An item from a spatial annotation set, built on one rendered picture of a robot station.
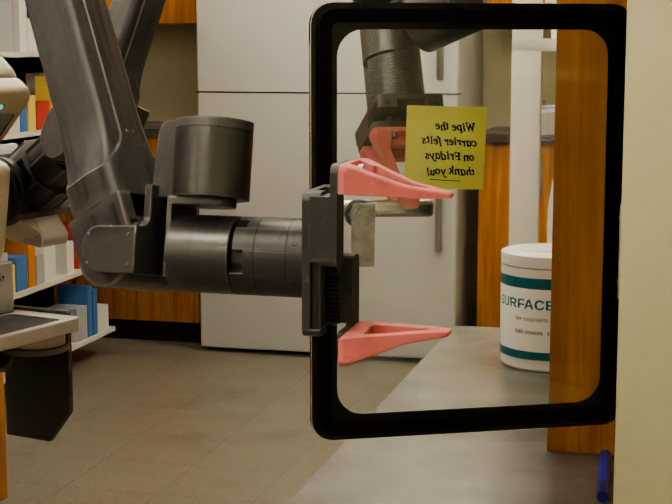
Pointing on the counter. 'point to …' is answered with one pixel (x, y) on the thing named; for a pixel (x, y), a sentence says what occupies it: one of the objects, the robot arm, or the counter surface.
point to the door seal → (610, 213)
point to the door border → (336, 162)
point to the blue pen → (604, 476)
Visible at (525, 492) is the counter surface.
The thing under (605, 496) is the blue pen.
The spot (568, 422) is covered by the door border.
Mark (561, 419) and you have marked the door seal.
